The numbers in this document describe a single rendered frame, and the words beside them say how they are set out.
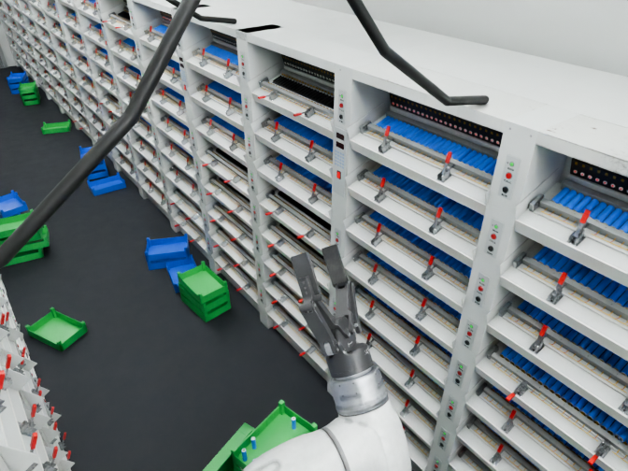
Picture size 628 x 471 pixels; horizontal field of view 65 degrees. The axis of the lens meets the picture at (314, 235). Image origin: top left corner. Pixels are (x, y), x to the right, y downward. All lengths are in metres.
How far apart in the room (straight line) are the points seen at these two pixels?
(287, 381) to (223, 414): 0.39
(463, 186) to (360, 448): 0.96
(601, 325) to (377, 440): 0.84
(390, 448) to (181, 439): 2.02
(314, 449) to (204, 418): 2.04
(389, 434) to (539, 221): 0.82
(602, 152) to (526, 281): 0.46
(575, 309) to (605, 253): 0.20
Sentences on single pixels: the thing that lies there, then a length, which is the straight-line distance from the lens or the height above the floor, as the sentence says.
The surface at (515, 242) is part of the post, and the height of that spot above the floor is 1.44.
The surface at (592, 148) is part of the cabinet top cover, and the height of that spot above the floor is 1.79.
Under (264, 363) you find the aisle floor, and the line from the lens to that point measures 3.01.
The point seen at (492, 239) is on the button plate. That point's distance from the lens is 1.53.
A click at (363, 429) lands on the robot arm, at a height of 1.57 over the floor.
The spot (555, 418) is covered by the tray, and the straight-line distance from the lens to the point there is 1.77.
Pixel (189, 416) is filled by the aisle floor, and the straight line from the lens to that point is 2.85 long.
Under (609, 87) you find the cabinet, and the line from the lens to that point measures 1.81.
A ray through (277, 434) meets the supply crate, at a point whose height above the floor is 0.40.
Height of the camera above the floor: 2.26
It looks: 34 degrees down
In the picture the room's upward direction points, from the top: straight up
